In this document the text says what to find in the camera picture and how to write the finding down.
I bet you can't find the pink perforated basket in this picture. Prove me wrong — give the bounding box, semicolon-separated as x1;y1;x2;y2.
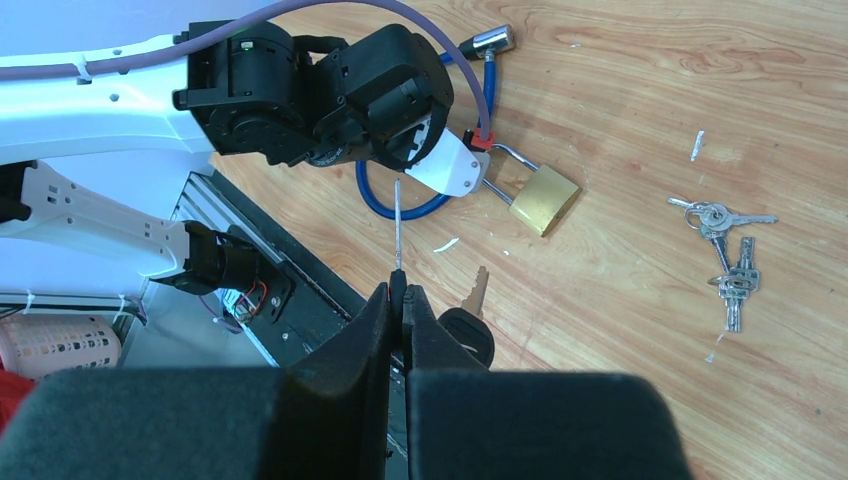
1;314;122;381

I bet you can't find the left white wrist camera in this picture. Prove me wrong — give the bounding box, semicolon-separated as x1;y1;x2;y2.
404;128;491;197

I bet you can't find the silver key bunch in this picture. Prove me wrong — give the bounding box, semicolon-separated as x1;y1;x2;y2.
667;197;778;333

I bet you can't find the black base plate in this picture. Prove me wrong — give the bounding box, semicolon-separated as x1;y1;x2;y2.
205;172;399;465

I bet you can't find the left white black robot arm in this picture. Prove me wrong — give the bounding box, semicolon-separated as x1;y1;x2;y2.
1;21;469;295

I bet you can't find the black head key pair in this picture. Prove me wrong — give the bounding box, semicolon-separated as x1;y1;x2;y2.
388;178;495;368

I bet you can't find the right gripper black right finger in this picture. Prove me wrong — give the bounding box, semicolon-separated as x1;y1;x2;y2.
403;285;692;479

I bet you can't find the blue cable lock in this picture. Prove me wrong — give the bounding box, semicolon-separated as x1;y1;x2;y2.
355;24;515;226

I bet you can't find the brass padlock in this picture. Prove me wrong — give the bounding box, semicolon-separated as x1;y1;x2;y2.
483;143;582;237

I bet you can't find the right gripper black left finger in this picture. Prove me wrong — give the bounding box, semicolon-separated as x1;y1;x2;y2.
255;283;393;479

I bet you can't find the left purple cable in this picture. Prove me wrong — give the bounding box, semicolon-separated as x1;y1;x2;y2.
0;0;493;137

